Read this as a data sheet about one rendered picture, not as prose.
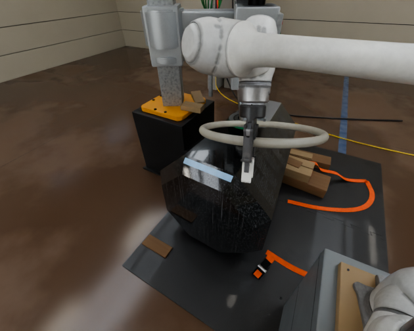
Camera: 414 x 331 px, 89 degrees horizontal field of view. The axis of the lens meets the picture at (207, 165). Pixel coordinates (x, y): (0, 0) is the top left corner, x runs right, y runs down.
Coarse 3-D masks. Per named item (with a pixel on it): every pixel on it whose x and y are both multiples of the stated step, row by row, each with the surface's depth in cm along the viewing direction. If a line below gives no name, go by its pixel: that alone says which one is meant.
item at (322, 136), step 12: (240, 120) 106; (204, 132) 75; (216, 132) 71; (312, 132) 86; (324, 132) 75; (240, 144) 65; (264, 144) 62; (276, 144) 62; (288, 144) 62; (300, 144) 63; (312, 144) 65
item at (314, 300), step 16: (320, 256) 94; (336, 256) 90; (320, 272) 87; (336, 272) 85; (368, 272) 85; (384, 272) 85; (304, 288) 103; (320, 288) 81; (336, 288) 80; (288, 304) 129; (304, 304) 94; (320, 304) 76; (288, 320) 114; (304, 320) 86; (320, 320) 73
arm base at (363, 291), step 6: (378, 276) 77; (354, 282) 78; (360, 282) 77; (378, 282) 76; (354, 288) 77; (360, 288) 75; (366, 288) 75; (372, 288) 75; (360, 294) 74; (366, 294) 73; (360, 300) 73; (366, 300) 71; (360, 306) 72; (366, 306) 70; (360, 312) 71; (366, 312) 69; (372, 312) 67; (366, 318) 69
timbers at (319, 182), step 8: (312, 152) 255; (312, 160) 244; (320, 160) 244; (328, 160) 244; (328, 168) 241; (312, 176) 222; (320, 176) 222; (328, 176) 222; (288, 184) 227; (296, 184) 222; (304, 184) 216; (312, 184) 214; (320, 184) 213; (328, 184) 213; (312, 192) 217; (320, 192) 211
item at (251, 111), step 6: (240, 108) 61; (246, 108) 59; (252, 108) 58; (258, 108) 58; (264, 108) 59; (240, 114) 61; (246, 114) 59; (252, 114) 59; (258, 114) 59; (264, 114) 60; (246, 120) 60; (252, 120) 59; (246, 126) 60; (252, 126) 59
